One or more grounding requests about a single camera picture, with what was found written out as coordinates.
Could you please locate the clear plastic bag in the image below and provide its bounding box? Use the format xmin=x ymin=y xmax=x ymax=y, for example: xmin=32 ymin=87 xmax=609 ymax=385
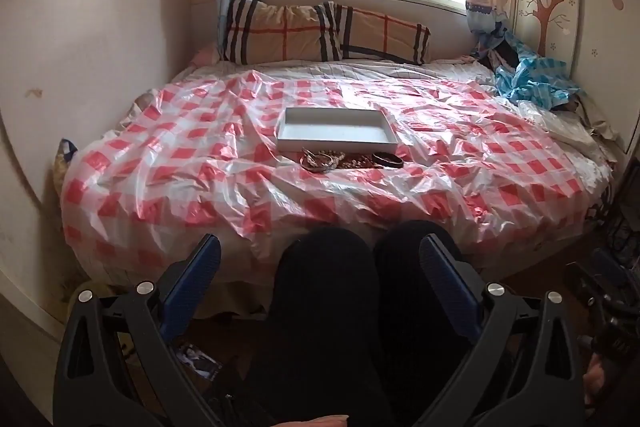
xmin=517 ymin=99 xmax=597 ymax=144

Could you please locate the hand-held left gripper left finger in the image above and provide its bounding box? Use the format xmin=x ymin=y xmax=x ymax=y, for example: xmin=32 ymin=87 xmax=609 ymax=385
xmin=52 ymin=234 xmax=226 ymax=427

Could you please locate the red checked plastic sheet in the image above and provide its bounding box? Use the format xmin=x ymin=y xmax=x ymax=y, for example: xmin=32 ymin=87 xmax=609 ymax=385
xmin=60 ymin=69 xmax=613 ymax=278

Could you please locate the small plaid pillow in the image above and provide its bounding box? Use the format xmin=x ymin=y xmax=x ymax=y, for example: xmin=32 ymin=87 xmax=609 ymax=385
xmin=330 ymin=4 xmax=432 ymax=66

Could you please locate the white shallow tray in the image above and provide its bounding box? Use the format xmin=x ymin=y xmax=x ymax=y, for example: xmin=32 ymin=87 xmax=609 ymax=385
xmin=276 ymin=107 xmax=401 ymax=154

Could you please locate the person's right hand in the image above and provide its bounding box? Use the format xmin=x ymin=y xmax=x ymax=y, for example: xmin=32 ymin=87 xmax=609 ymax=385
xmin=584 ymin=352 xmax=613 ymax=413

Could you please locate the large plaid pillow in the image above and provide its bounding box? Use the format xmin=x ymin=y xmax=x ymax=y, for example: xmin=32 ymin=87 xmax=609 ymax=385
xmin=222 ymin=0 xmax=344 ymax=64

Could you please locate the blue and yellow bag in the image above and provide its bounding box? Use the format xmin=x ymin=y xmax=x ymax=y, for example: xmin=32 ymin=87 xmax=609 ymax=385
xmin=52 ymin=138 xmax=79 ymax=188

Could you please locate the brown bead bracelet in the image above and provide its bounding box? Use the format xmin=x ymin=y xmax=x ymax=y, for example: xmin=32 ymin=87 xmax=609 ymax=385
xmin=336 ymin=152 xmax=374 ymax=170

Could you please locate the person's right leg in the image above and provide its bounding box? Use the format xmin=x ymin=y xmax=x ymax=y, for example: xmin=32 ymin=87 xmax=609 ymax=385
xmin=375 ymin=219 xmax=503 ymax=427

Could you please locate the pile of dark clothes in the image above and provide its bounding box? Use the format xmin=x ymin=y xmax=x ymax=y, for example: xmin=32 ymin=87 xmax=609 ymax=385
xmin=472 ymin=24 xmax=526 ymax=68

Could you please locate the blue checked plastic sheet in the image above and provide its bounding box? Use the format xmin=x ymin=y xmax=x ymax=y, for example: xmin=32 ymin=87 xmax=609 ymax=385
xmin=492 ymin=29 xmax=581 ymax=108

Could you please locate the smartphone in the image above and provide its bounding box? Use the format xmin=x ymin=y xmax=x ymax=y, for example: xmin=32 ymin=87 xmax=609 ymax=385
xmin=177 ymin=342 xmax=224 ymax=381

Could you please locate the pink cloth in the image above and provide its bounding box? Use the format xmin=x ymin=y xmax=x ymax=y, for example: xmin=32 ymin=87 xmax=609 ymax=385
xmin=192 ymin=42 xmax=224 ymax=68

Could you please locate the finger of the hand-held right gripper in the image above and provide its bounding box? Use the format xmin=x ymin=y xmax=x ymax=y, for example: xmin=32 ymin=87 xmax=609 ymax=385
xmin=590 ymin=249 xmax=638 ymax=290
xmin=567 ymin=262 xmax=606 ymax=305

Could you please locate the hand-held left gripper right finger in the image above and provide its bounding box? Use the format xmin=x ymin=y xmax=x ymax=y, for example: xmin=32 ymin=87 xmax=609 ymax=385
xmin=415 ymin=234 xmax=586 ymax=427

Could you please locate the wardrobe with tree decal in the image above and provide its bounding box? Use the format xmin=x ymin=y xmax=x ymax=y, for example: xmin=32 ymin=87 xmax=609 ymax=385
xmin=510 ymin=0 xmax=640 ymax=154

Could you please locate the silver bangle set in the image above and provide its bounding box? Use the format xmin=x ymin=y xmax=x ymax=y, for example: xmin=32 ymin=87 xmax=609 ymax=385
xmin=300 ymin=149 xmax=337 ymax=172

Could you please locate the person's left hand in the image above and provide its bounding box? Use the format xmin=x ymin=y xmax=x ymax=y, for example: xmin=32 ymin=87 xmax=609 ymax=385
xmin=295 ymin=414 xmax=350 ymax=427

